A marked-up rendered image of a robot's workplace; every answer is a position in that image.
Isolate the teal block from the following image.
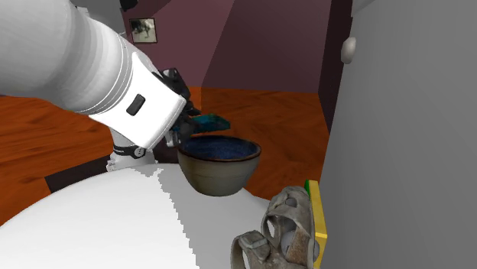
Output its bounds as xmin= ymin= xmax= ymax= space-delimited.
xmin=177 ymin=113 xmax=231 ymax=136

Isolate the grey bowl with blue inside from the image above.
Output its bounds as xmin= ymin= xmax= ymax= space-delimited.
xmin=177 ymin=134 xmax=262 ymax=197

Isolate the grey brown openwork figure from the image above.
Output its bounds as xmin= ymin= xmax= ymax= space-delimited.
xmin=229 ymin=186 xmax=322 ymax=269

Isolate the yellow box with green edge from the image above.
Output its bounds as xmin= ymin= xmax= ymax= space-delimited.
xmin=304 ymin=180 xmax=329 ymax=269

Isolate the framed wall picture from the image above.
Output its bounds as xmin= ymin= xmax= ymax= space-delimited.
xmin=128 ymin=17 xmax=158 ymax=44

